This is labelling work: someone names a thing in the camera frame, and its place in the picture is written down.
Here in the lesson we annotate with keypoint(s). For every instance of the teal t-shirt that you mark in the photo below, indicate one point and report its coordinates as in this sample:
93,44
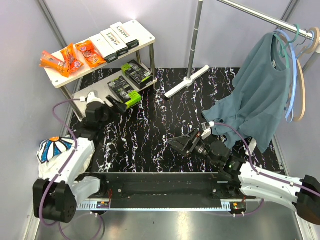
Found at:
255,107

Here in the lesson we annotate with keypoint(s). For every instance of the orange razor pack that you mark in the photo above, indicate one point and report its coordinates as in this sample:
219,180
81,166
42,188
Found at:
70,59
91,56
49,61

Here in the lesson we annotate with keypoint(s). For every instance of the white Harry's box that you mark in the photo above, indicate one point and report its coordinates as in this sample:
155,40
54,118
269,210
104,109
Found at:
126,35
115,41

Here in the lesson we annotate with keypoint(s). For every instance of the blue hanger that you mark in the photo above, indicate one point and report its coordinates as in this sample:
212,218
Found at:
292,82

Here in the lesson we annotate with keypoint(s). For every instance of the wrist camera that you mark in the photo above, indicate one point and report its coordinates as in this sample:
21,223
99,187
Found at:
207,129
92,97

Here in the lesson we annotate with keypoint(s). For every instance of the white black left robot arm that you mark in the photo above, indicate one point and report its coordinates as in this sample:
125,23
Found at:
57,202

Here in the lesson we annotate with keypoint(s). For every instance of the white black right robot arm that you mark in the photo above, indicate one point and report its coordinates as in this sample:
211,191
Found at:
301,195

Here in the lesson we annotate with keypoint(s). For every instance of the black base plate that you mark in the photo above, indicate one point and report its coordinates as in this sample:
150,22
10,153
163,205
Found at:
126,185

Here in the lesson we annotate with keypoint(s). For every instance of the teal hanger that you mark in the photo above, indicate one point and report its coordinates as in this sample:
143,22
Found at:
286,48

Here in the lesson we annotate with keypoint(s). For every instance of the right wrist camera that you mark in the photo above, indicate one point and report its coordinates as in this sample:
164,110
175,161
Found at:
207,129

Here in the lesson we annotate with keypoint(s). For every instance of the green black razor box shelved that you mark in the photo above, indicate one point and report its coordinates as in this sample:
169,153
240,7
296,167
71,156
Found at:
137,74

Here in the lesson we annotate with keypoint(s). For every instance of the white printed cloth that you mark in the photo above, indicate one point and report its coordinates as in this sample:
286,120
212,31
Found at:
65,157

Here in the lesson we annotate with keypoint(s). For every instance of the wooden hanger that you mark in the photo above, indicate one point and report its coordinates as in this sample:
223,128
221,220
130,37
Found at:
303,82

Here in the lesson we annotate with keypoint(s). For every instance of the white two-tier shelf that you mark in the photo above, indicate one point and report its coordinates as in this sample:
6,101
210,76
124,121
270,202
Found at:
96,79

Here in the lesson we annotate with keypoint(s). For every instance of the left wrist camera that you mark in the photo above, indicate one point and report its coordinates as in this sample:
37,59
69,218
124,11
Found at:
92,97

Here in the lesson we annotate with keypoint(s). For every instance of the white H razor box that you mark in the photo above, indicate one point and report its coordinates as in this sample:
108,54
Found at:
104,48

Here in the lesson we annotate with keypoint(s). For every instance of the clothes rack stand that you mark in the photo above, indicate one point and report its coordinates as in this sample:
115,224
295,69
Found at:
225,37

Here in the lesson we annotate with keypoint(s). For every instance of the aluminium frame rail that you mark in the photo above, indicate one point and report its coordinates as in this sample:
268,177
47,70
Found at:
163,204

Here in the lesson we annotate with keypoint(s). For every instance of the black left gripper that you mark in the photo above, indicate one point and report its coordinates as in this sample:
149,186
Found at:
114,111

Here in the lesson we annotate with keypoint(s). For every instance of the green black razor box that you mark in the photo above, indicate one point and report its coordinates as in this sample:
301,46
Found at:
124,92

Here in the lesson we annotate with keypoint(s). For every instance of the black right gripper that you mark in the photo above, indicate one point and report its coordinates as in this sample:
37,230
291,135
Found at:
180,142

